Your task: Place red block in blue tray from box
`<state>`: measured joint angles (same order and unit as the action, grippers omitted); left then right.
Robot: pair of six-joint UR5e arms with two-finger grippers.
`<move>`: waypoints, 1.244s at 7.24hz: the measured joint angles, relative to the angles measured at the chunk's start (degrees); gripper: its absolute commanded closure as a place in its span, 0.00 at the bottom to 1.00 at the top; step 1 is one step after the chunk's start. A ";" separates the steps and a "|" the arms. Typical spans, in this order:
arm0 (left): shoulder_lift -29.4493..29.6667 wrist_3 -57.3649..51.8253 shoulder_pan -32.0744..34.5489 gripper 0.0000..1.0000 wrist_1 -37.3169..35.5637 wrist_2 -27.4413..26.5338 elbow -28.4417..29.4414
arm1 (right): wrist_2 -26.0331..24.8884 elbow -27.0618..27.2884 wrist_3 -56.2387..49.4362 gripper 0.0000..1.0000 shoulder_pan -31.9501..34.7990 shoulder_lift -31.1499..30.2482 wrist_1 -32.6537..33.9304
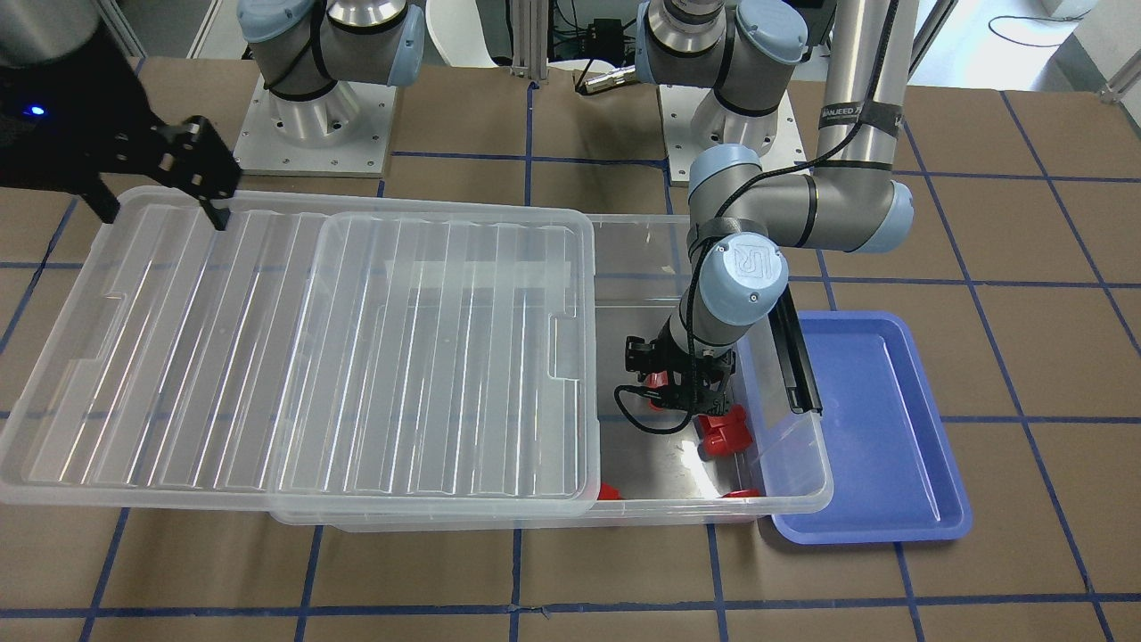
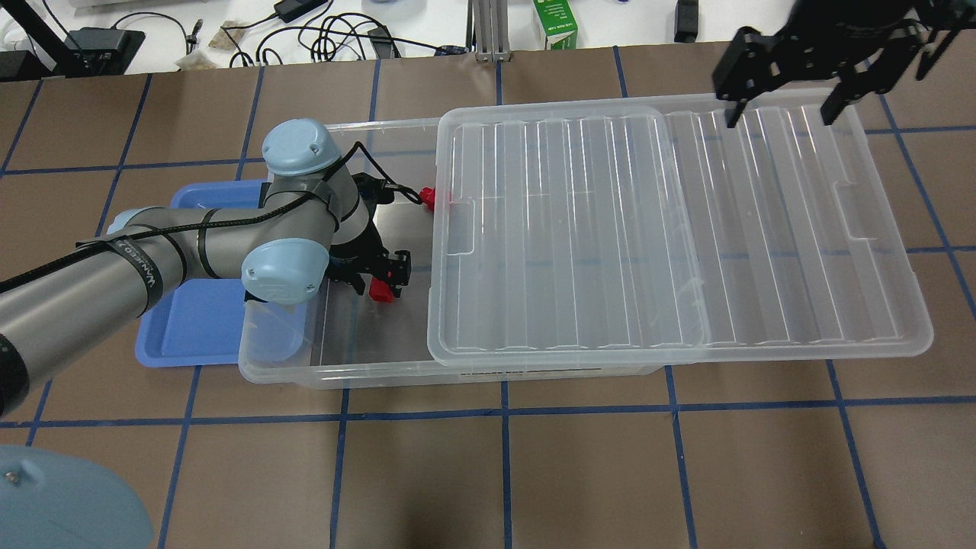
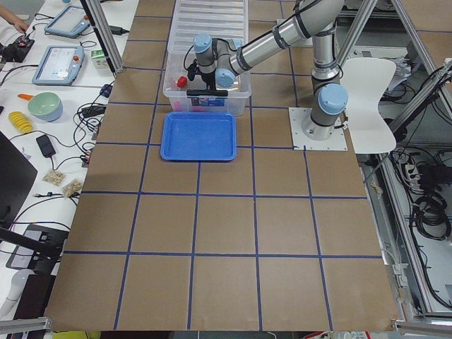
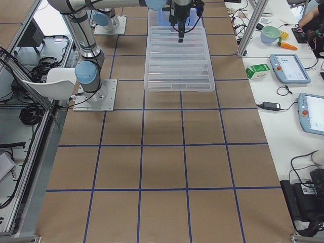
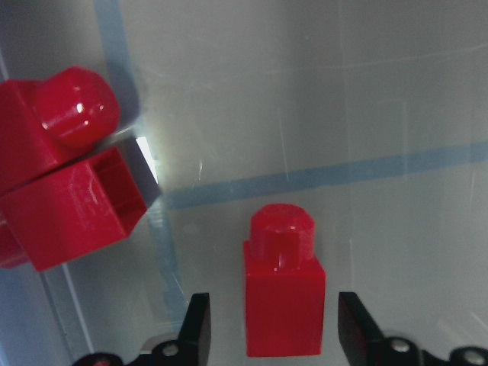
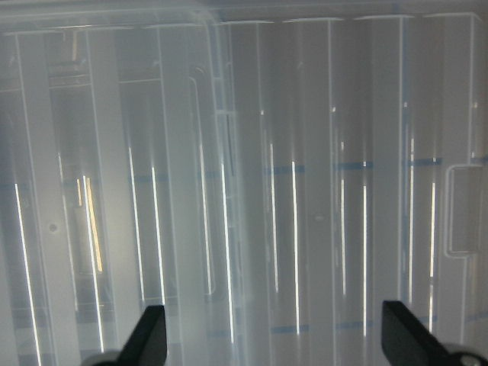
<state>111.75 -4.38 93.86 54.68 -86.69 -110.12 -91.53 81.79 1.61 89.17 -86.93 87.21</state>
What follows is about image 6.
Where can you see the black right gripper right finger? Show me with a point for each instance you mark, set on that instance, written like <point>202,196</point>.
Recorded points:
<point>405,340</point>

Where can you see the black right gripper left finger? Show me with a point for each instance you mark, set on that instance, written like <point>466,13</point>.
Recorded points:
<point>147,344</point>

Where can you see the clear plastic box lid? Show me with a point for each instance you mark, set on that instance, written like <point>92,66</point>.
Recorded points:
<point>268,171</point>

